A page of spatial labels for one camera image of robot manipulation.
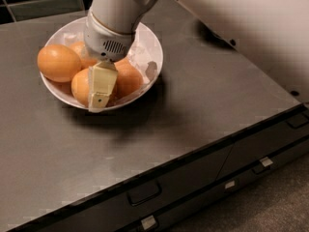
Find white paper in bowl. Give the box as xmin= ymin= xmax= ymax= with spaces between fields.
xmin=57 ymin=25 xmax=163 ymax=110

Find white bowl with oranges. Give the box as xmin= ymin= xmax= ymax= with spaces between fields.
xmin=41 ymin=17 xmax=163 ymax=111

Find left black drawer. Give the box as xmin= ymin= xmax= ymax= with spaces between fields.
xmin=9 ymin=145 xmax=232 ymax=232

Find front orange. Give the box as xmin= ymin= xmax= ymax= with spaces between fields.
xmin=71 ymin=68 xmax=89 ymax=108

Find lower black drawer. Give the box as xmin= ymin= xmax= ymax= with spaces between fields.
xmin=115 ymin=136 xmax=309 ymax=232

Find large left orange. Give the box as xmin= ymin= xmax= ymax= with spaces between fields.
xmin=37 ymin=44 xmax=81 ymax=83

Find back orange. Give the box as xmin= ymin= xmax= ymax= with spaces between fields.
xmin=70 ymin=41 xmax=98 ymax=69

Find black drawer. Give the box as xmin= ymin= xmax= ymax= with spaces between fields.
xmin=115 ymin=136 xmax=309 ymax=232
xmin=218 ymin=106 xmax=309 ymax=178
xmin=9 ymin=145 xmax=232 ymax=232

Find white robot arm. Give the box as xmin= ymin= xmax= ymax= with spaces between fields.
xmin=84 ymin=0 xmax=309 ymax=104

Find right orange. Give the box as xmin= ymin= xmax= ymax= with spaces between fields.
xmin=113 ymin=58 xmax=143 ymax=99

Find right black drawer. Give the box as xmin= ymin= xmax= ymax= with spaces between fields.
xmin=218 ymin=106 xmax=309 ymax=178

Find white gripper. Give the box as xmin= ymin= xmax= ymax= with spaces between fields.
xmin=83 ymin=11 xmax=135 ymax=113

